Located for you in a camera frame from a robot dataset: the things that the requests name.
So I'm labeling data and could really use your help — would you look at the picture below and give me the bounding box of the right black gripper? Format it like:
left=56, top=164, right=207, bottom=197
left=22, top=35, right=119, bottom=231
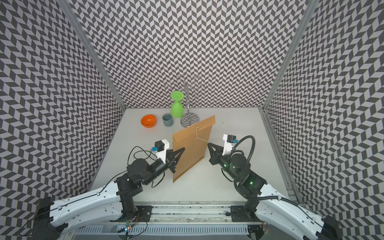
left=207, top=142, right=241, bottom=182

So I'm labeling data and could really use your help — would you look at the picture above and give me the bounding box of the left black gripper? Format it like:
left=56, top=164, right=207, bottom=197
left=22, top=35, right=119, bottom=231
left=142, top=146, right=185, bottom=187

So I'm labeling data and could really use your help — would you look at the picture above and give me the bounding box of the brown kraft file bag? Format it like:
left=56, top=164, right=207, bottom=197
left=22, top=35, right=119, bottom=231
left=173, top=115, right=216, bottom=182

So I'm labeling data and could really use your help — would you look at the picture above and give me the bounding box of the white closure string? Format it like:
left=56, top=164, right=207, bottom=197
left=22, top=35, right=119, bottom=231
left=194, top=127, right=211, bottom=145

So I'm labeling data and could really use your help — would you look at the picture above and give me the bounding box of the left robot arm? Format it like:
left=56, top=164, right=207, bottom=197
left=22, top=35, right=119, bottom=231
left=32, top=148, right=185, bottom=240

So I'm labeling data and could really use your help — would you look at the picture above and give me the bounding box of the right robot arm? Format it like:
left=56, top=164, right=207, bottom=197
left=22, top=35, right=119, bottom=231
left=208, top=143, right=342, bottom=240

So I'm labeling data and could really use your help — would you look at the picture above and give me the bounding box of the grey-blue cup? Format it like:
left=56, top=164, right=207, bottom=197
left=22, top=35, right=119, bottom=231
left=162, top=114, right=174, bottom=127

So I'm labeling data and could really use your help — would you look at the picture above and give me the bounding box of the chrome glass holder stand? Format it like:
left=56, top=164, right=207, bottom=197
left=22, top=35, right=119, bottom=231
left=168, top=75, right=206, bottom=128

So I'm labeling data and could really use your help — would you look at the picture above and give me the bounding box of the orange plastic bowl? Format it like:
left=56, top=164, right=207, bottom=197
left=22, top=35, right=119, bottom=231
left=141, top=115, right=157, bottom=128

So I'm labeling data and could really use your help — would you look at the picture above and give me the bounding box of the green plastic wine glass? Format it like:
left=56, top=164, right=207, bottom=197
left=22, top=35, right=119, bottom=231
left=171, top=91, right=185, bottom=118

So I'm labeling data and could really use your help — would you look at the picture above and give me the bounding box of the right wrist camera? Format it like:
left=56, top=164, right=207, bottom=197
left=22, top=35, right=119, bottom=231
left=222, top=134, right=238, bottom=156

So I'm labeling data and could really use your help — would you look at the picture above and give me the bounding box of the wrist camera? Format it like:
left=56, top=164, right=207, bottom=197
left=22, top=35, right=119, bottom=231
left=222, top=134, right=238, bottom=156
left=151, top=139, right=170, bottom=164

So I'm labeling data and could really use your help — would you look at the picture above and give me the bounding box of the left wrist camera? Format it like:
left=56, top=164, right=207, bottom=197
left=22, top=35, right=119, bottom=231
left=151, top=139, right=170, bottom=164

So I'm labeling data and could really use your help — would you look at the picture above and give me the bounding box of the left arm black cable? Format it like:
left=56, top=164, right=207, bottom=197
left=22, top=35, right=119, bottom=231
left=98, top=146, right=166, bottom=193

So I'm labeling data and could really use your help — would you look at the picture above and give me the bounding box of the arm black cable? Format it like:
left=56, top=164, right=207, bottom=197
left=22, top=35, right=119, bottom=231
left=220, top=135, right=325, bottom=235
left=98, top=146, right=166, bottom=193

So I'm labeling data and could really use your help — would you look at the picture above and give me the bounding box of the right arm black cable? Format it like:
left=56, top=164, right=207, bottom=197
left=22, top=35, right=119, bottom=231
left=220, top=135, right=325, bottom=235

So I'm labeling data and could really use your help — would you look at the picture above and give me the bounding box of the aluminium front rail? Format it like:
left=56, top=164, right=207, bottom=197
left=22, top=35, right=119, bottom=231
left=59, top=201, right=316, bottom=226

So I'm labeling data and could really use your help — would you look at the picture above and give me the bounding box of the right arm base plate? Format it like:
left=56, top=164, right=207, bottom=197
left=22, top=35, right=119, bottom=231
left=230, top=206, right=261, bottom=223

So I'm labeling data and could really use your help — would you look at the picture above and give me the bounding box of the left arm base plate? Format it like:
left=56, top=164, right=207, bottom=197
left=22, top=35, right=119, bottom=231
left=111, top=206, right=153, bottom=222

